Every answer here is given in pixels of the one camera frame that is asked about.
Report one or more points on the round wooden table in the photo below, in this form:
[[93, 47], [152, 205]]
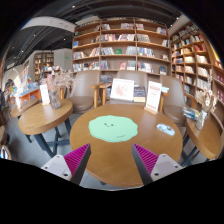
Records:
[[113, 163], [207, 141], [41, 118]]

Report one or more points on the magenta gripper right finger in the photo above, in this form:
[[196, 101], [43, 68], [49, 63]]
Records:
[[151, 166]]

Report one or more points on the book on chair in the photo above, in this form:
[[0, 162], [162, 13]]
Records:
[[139, 94]]

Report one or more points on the left round wooden table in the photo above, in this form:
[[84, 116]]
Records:
[[41, 118]]

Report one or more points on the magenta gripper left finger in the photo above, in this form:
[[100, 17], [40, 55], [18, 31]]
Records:
[[70, 167]]

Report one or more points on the right round wooden table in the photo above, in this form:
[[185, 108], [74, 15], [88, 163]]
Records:
[[207, 141]]

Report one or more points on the orange display counter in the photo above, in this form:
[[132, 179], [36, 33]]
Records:
[[30, 94]]

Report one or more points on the right wooden bookshelf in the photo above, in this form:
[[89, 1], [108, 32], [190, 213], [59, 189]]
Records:
[[196, 64]]

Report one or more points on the small white table sign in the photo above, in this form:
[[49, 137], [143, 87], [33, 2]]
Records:
[[44, 94]]

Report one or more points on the right brown armchair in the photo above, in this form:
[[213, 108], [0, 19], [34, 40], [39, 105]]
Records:
[[174, 102]]

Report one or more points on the stack of books right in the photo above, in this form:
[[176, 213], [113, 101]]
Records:
[[190, 112]]

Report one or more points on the large wooden bookshelf centre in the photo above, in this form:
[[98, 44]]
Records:
[[114, 44]]

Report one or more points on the round wooden centre table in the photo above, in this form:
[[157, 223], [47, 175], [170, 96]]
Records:
[[113, 163]]

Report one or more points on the far left wooden bookshelf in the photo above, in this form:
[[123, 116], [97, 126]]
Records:
[[41, 61]]

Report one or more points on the small patterned coaster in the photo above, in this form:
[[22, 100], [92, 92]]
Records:
[[166, 129]]

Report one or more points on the white framed picture board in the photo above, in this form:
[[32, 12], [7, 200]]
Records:
[[122, 89]]

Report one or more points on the left brown armchair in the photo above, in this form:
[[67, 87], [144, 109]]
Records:
[[85, 91]]

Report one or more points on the brown armchair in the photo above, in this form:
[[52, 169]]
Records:
[[139, 78], [85, 91], [174, 102]]

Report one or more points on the middle brown armchair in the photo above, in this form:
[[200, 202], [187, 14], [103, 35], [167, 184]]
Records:
[[139, 78]]

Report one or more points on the glass vase dried flowers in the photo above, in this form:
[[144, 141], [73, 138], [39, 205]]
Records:
[[207, 100]]

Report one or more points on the green smiley mouse pad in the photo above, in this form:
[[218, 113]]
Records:
[[112, 128]]

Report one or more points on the white red standing sign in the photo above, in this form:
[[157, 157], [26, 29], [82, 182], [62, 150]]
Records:
[[153, 97]]

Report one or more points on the vase with dried flowers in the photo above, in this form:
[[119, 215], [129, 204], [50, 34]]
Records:
[[56, 81]]

